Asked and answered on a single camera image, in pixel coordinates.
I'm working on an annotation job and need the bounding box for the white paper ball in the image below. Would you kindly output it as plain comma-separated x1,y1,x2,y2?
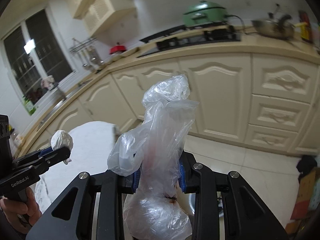
50,130,74,152

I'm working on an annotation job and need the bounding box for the clear plastic bag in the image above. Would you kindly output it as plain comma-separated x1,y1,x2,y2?
107,74,198,239

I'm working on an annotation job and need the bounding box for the dark kitchen window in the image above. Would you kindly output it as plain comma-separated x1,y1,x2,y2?
3,9,73,104

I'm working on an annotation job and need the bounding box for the cream kitchen cabinet unit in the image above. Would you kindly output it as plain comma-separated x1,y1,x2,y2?
16,35,319,156

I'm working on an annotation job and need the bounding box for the person's left hand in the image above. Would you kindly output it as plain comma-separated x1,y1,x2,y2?
1,187,42,233

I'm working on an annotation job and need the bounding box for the white cloth covered table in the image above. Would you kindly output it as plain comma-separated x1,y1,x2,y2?
35,121,120,212

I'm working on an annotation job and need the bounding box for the brown cardboard box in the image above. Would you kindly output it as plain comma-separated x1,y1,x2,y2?
285,167,319,235

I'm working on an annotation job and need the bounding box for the green dish soap bottle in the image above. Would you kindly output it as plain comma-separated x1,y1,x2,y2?
23,96,36,115

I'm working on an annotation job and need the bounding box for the black bag on floor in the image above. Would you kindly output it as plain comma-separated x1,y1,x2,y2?
296,155,317,181

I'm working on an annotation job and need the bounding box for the red pot lid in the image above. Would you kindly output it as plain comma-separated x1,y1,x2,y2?
109,42,127,55

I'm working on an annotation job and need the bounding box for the black gas stove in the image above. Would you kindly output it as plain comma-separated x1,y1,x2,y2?
140,25,241,57

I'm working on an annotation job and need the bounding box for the steel wok pan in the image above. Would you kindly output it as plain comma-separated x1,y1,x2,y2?
251,3,295,40

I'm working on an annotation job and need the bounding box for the yellow red seasoning package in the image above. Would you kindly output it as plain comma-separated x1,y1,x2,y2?
298,10,313,43

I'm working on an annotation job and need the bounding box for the green electric cooker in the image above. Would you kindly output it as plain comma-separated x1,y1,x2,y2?
183,0,228,27

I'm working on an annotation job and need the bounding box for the cream upper wall cabinet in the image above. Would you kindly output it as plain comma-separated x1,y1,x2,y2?
66,0,136,37

